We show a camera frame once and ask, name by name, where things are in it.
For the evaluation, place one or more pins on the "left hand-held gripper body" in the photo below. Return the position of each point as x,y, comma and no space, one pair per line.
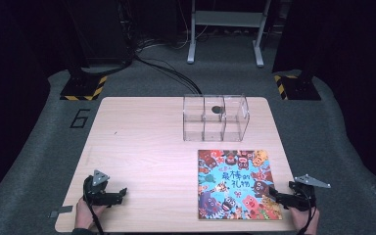
96,192

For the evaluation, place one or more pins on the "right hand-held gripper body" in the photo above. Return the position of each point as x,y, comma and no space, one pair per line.
302,197

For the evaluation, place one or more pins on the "colourful picture book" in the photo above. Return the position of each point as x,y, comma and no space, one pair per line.
238,184

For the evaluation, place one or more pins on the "clear acrylic divided organizer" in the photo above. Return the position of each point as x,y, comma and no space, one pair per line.
194,112

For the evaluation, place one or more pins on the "person's right hand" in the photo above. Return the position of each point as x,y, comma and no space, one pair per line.
303,222

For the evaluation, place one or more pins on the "person's left hand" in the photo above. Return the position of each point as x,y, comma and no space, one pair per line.
84,215

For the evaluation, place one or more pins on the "grey tape piece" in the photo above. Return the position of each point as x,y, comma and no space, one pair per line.
61,210

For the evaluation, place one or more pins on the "black round disc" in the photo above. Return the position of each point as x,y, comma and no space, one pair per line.
217,109

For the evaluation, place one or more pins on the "black yellow-striped stand base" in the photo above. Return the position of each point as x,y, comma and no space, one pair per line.
300,88
81,86

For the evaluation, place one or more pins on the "dark cabinet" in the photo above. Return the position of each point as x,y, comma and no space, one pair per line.
101,32

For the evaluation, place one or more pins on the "white metal stand frame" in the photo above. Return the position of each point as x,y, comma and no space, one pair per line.
228,19

